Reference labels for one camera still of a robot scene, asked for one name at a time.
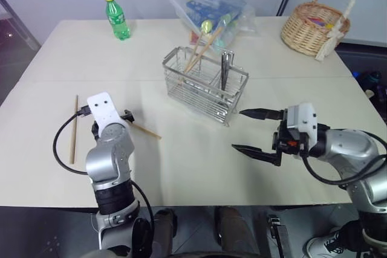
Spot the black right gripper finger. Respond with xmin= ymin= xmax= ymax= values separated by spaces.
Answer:
xmin=231 ymin=143 xmax=284 ymax=167
xmin=238 ymin=107 xmax=285 ymax=121

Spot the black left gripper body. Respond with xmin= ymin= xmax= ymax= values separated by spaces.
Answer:
xmin=121 ymin=109 xmax=135 ymax=124

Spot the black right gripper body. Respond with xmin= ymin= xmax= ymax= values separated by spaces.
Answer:
xmin=272 ymin=109 xmax=310 ymax=158

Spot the metal spoon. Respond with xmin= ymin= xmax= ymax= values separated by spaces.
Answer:
xmin=220 ymin=51 xmax=236 ymax=92

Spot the colourful item in wicker basket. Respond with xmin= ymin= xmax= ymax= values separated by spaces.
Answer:
xmin=307 ymin=15 xmax=334 ymax=28

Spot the wooden chopstick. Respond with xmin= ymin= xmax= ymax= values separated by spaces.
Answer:
xmin=70 ymin=94 xmax=79 ymax=165
xmin=184 ymin=27 xmax=224 ymax=74
xmin=129 ymin=122 xmax=163 ymax=141
xmin=180 ymin=31 xmax=204 ymax=86

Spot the black floor device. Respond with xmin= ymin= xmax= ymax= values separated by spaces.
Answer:
xmin=267 ymin=214 xmax=287 ymax=258

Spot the green plastic soda bottle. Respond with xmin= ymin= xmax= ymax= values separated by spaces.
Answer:
xmin=104 ymin=0 xmax=132 ymax=42

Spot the clear plastic bag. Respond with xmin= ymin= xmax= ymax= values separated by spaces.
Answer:
xmin=165 ymin=0 xmax=261 ymax=56

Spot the dark bag with bottles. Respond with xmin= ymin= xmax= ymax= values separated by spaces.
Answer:
xmin=350 ymin=69 xmax=387 ymax=106

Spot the white sneaker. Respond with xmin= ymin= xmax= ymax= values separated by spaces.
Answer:
xmin=305 ymin=228 xmax=347 ymax=258

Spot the blue patterned packet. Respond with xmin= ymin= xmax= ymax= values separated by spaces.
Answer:
xmin=184 ymin=0 xmax=246 ymax=23

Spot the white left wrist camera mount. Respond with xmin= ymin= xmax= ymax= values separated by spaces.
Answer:
xmin=86 ymin=91 xmax=122 ymax=129

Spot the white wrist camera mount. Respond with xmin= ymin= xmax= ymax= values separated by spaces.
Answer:
xmin=86 ymin=91 xmax=122 ymax=129
xmin=286 ymin=102 xmax=319 ymax=160

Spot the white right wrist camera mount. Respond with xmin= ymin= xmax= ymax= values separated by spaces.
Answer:
xmin=286 ymin=102 xmax=319 ymax=160

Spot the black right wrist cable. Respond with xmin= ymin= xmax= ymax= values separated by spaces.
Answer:
xmin=301 ymin=131 xmax=387 ymax=191

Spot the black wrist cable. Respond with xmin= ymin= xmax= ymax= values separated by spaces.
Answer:
xmin=301 ymin=131 xmax=387 ymax=191
xmin=53 ymin=105 xmax=92 ymax=176

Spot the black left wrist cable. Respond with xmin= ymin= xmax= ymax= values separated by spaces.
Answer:
xmin=53 ymin=105 xmax=92 ymax=176

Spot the silver wire basket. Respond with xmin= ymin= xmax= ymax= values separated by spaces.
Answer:
xmin=162 ymin=45 xmax=250 ymax=127

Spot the wicker basket with handle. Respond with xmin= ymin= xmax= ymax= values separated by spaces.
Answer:
xmin=280 ymin=0 xmax=364 ymax=63

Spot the black left upper arm cable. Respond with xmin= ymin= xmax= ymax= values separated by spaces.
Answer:
xmin=131 ymin=180 xmax=156 ymax=251

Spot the grey metal frame bar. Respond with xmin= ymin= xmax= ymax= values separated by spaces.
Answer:
xmin=0 ymin=0 xmax=42 ymax=52

